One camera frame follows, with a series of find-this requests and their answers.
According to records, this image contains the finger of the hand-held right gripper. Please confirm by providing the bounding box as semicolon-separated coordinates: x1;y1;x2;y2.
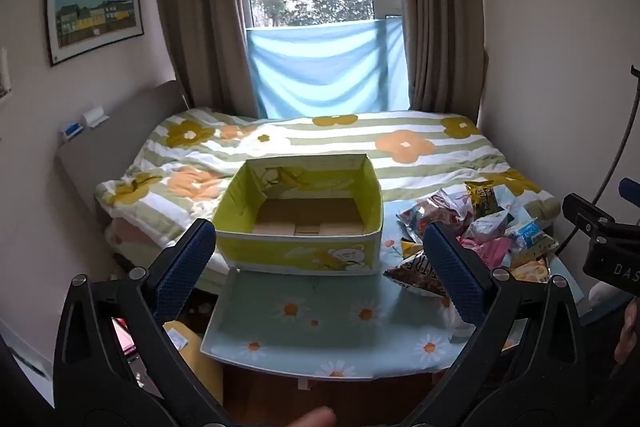
562;193;617;234
618;178;640;208

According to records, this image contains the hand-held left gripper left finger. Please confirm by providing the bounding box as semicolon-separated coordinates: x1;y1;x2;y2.
52;218;236;427

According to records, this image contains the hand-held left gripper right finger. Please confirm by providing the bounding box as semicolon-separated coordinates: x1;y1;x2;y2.
395;222;588;427

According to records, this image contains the pile of snack packets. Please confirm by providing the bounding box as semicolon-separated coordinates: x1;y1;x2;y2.
382;179;561;300

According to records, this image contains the gold snack packet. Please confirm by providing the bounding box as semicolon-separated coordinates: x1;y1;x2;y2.
465;181;501;219

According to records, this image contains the yellow storage box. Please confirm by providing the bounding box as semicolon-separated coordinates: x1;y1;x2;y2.
210;153;385;277

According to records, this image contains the person's right hand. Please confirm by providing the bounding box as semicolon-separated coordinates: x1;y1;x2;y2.
614;306;640;365

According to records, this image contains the pink bed sheet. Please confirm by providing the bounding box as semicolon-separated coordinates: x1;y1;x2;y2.
105;217;151;268

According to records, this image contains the yellow cardboard box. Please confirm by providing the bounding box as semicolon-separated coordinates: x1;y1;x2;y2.
162;319;223;388

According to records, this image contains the daisy print tablecloth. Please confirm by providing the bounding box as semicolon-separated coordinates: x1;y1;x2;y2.
200;187;586;380

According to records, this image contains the grey bed headboard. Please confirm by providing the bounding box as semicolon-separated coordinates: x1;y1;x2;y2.
55;79;196;258

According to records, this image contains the striped floral blanket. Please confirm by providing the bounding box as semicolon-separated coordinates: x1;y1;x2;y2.
95;107;562;258

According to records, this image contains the light blue cloth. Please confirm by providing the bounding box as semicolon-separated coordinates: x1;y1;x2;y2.
246;18;412;118

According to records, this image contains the brown curtain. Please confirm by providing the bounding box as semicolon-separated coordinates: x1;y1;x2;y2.
145;0;261;118
392;0;488;112

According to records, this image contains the black cable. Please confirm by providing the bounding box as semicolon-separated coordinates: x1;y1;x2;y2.
560;66;640;258

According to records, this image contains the framed wall picture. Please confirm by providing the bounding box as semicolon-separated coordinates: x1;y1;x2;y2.
45;0;146;66

